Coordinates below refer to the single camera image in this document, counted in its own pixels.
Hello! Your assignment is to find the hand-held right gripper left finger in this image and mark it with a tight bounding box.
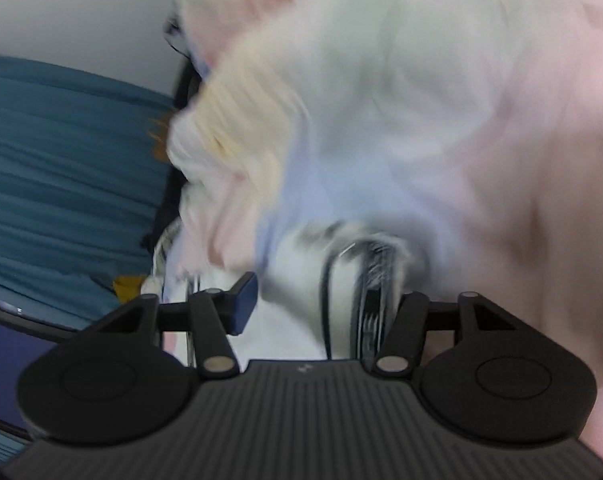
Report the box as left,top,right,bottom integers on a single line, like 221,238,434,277
82,271,259,379

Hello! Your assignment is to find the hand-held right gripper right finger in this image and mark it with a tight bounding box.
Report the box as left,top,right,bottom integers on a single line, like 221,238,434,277
372,291,518,380

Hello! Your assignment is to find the pastel tie-dye garment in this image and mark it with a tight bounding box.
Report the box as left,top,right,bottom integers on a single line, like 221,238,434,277
166,0,603,472

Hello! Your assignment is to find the white striped cloth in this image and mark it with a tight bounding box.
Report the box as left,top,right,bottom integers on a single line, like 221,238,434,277
152,220,417,361

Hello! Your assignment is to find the yellow small object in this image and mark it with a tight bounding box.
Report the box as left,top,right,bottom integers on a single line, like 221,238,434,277
112,275,147,306

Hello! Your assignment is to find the blue bed sheet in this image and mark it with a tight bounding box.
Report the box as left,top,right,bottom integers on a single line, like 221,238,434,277
0,56,182,331

